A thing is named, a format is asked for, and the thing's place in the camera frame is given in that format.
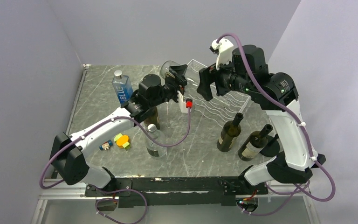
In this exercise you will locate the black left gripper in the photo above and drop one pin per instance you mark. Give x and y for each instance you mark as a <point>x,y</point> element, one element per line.
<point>179,72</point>

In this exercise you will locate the black microphone stand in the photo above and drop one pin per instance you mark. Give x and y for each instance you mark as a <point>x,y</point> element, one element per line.
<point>272,148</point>

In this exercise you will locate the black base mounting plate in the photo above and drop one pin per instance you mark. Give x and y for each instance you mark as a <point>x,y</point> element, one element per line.
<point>177,191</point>

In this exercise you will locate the clear silver cap bottle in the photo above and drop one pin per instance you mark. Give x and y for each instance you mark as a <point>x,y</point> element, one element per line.
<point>155,150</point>

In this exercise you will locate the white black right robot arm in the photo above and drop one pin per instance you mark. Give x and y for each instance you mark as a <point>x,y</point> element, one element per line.
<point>277,95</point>

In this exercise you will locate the dark olive wine bottle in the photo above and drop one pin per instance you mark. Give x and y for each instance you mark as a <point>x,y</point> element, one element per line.
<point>153,119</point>

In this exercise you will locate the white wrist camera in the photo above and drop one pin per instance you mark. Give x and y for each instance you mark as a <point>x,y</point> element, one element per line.
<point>223,49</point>
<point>183,103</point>

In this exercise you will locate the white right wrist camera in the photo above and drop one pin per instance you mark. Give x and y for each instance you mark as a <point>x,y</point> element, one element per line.
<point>223,49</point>

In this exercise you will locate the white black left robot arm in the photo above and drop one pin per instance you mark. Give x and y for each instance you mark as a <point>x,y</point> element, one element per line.
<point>68,154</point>

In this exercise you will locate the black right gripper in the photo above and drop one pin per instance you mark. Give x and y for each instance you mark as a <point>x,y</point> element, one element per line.
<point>208,75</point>

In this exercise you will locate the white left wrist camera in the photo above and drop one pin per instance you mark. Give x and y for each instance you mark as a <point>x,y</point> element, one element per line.
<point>183,103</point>

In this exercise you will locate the orange green toy block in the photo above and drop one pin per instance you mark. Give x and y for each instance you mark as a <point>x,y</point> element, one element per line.
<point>122,141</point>

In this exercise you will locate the green labelled wine bottle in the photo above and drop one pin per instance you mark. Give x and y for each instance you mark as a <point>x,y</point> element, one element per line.
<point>255,142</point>

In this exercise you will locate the blue water bottle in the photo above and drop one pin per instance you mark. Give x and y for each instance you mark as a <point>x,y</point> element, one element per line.
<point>122,86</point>

